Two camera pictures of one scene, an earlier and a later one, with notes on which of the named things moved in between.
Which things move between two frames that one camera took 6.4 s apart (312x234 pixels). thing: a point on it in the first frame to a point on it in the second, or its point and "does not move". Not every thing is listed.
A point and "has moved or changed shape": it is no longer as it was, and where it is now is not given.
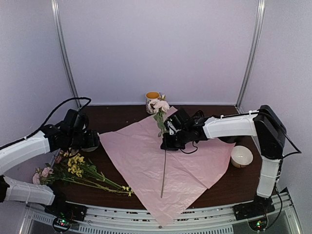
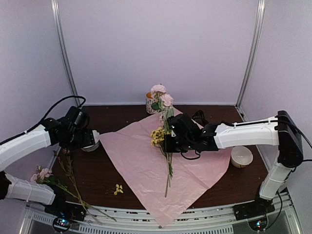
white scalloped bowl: (90, 149) does not move
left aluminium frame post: (59, 27) does not move
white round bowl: (241, 156) does not move
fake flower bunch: (68, 166) to (65, 181)
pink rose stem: (160, 105) has moved or changed shape
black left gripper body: (91, 141) does not move
